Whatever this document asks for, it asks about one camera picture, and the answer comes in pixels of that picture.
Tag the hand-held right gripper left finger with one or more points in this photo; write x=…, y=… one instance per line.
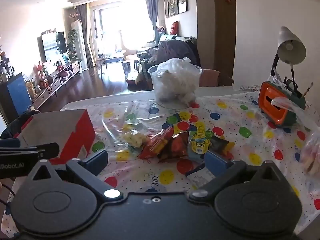
x=96, y=161

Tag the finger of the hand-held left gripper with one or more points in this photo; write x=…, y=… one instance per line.
x=48, y=150
x=10, y=143

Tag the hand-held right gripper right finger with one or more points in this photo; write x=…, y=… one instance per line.
x=216, y=161

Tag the small dark-capped jar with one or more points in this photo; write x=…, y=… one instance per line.
x=221, y=146

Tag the white snack packet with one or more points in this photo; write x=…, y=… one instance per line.
x=200, y=178

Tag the yellow cartoon snack packet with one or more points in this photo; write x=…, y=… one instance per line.
x=200, y=142

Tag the red cardboard box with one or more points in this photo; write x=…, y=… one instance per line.
x=75, y=142

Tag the dark red snack packet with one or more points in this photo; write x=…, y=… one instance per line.
x=176, y=147

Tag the clear bag of yellow snacks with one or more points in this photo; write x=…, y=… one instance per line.
x=135, y=138

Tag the red checkered snack packet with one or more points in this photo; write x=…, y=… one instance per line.
x=156, y=143

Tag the dark jacket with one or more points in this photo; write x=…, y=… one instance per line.
x=17, y=123

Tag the dotted plastic tablecloth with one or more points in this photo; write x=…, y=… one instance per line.
x=225, y=130

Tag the clear plastic wrapper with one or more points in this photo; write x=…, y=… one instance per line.
x=113, y=127

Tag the dark cabinet with blue panel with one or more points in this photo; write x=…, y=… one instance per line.
x=17, y=95

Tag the wooden television cabinet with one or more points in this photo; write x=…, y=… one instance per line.
x=60, y=80

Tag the coffee machine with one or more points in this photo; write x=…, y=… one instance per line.
x=5, y=70

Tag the brown chair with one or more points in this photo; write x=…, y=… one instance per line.
x=212, y=78

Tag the clear tub with plastic bag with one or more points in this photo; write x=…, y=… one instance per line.
x=175, y=85

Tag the dark floor cushion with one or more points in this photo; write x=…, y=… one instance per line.
x=131, y=82

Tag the translucent plastic bag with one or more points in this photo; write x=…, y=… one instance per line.
x=297, y=110

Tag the flat screen television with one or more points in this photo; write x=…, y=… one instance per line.
x=51, y=46

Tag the wooden coffee table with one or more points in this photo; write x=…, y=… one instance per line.
x=111, y=56

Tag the green potted plant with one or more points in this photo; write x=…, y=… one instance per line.
x=72, y=43

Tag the white standing air conditioner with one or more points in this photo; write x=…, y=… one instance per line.
x=80, y=45

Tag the paintbrush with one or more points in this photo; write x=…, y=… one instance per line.
x=308, y=90

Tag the pile of clothes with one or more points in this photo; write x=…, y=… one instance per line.
x=172, y=50

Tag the brown curtain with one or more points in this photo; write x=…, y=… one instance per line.
x=85, y=35

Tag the white desk lamp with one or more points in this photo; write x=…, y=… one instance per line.
x=291, y=46

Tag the red cushion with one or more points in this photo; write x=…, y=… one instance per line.
x=174, y=28

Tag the grey blue curtain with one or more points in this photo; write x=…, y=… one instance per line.
x=152, y=15

